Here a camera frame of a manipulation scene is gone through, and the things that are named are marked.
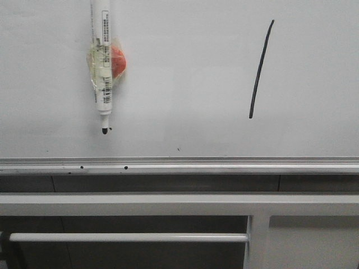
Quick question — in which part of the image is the red round magnet taped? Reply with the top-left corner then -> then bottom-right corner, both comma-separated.
111,45 -> 127,79

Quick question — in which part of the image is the white whiteboard marker black cap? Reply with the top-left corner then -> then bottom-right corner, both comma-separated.
90,1 -> 113,135

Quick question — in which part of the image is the aluminium whiteboard marker tray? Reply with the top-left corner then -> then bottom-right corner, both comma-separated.
1,157 -> 358,175

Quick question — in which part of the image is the white whiteboard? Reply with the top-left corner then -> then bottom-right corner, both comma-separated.
1,1 -> 358,159

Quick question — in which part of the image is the white horizontal stand rod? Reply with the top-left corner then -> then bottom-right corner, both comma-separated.
9,233 -> 250,243

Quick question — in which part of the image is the black caster wheel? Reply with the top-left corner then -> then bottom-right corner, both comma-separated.
1,231 -> 18,268

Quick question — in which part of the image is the white metal stand frame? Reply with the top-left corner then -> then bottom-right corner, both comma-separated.
1,193 -> 358,268

